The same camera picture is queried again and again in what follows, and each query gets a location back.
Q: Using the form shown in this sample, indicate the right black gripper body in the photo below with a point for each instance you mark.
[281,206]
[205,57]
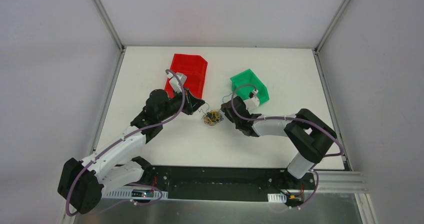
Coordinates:
[230,108]

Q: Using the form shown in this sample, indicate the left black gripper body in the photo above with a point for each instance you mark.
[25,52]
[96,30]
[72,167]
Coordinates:
[189,102]

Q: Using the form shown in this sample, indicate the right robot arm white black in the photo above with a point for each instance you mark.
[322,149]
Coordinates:
[309,134]

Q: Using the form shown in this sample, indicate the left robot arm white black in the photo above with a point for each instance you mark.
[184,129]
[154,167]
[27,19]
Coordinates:
[84,182]

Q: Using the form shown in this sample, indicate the red plastic bin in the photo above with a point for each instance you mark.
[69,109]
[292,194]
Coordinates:
[194,68]

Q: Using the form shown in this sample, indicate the green plastic bin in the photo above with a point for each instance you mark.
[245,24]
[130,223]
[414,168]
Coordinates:
[249,80]

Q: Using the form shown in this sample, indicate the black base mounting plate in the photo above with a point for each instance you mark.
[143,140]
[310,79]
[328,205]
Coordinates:
[224,184]

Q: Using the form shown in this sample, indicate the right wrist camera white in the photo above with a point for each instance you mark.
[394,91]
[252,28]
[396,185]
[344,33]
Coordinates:
[253,101]

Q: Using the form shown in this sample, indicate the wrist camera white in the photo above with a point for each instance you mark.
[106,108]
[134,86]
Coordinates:
[253,101]
[176,81]

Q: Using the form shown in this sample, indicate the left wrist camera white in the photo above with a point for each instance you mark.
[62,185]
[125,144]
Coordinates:
[176,81]

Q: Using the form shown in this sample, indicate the right white cable duct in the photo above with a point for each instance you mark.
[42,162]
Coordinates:
[277,198]

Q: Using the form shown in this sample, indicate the white cable duct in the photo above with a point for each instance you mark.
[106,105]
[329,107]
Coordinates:
[277,198]
[135,194]

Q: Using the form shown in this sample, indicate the left white cable duct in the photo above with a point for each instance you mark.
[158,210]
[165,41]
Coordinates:
[135,194]

